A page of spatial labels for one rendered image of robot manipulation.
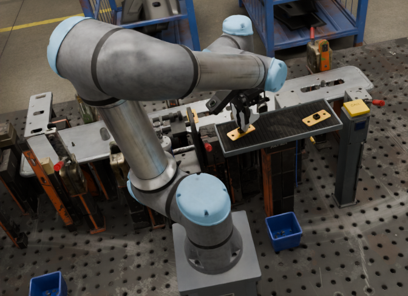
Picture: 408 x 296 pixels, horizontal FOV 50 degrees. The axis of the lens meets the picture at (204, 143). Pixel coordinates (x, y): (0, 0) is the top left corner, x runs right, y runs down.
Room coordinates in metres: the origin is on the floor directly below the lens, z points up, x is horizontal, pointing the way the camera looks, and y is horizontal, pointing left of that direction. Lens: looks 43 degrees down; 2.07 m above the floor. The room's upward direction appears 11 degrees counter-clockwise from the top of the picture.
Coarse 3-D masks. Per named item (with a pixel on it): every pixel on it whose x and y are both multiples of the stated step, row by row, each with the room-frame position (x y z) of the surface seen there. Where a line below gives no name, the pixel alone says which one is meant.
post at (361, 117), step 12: (348, 120) 0.98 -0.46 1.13; (360, 120) 0.98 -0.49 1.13; (348, 132) 0.98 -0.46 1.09; (360, 132) 0.98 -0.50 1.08; (348, 144) 0.98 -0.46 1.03; (360, 144) 0.99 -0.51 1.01; (348, 156) 0.98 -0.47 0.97; (360, 156) 0.98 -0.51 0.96; (348, 168) 0.98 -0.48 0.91; (336, 180) 1.03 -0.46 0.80; (348, 180) 0.98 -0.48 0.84; (336, 192) 1.02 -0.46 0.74; (348, 192) 0.98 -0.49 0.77; (336, 204) 0.99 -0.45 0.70; (348, 204) 0.98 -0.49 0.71
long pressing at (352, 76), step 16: (288, 80) 1.43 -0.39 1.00; (304, 80) 1.40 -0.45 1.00; (320, 80) 1.39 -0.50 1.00; (336, 80) 1.37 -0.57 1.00; (352, 80) 1.35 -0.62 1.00; (368, 80) 1.33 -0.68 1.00; (272, 96) 1.34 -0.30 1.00; (304, 96) 1.30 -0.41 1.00; (320, 96) 1.28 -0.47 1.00; (336, 96) 1.26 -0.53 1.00; (160, 112) 1.37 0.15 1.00; (224, 112) 1.30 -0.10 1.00; (80, 128) 1.37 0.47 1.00; (96, 128) 1.35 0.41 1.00; (32, 144) 1.32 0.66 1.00; (48, 144) 1.30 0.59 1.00; (80, 144) 1.27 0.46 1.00; (96, 144) 1.25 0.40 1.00; (32, 160) 1.23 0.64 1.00; (80, 160) 1.18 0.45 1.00; (96, 160) 1.17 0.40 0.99; (32, 176) 1.15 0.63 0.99
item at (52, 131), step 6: (48, 126) 1.13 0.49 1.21; (54, 126) 1.14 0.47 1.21; (48, 132) 1.10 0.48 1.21; (54, 132) 1.10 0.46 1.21; (48, 138) 1.10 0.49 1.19; (54, 138) 1.10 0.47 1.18; (60, 138) 1.11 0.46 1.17; (54, 144) 1.10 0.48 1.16; (60, 144) 1.11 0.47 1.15; (60, 150) 1.11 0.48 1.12; (66, 150) 1.11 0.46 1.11; (60, 156) 1.11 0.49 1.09; (72, 162) 1.12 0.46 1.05
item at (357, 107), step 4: (356, 100) 1.04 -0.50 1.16; (360, 100) 1.04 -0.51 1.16; (344, 104) 1.03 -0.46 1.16; (348, 104) 1.03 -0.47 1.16; (352, 104) 1.02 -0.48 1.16; (356, 104) 1.02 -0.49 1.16; (360, 104) 1.02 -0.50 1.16; (364, 104) 1.01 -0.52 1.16; (348, 108) 1.01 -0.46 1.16; (352, 108) 1.01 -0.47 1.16; (356, 108) 1.00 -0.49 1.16; (360, 108) 1.00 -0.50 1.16; (364, 108) 1.00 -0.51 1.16; (368, 108) 0.99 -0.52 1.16; (348, 112) 1.00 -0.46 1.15; (352, 112) 0.99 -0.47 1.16; (356, 112) 0.98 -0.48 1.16; (360, 112) 0.98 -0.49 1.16; (364, 112) 0.98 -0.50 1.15; (368, 112) 0.98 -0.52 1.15
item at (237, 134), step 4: (240, 128) 1.00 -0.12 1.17; (252, 128) 1.00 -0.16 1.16; (232, 132) 1.00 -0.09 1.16; (236, 132) 0.99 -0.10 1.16; (240, 132) 0.98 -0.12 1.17; (244, 132) 0.99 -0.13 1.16; (248, 132) 0.98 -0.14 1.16; (232, 136) 0.98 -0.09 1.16; (236, 136) 0.97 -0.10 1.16; (240, 136) 0.97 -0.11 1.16
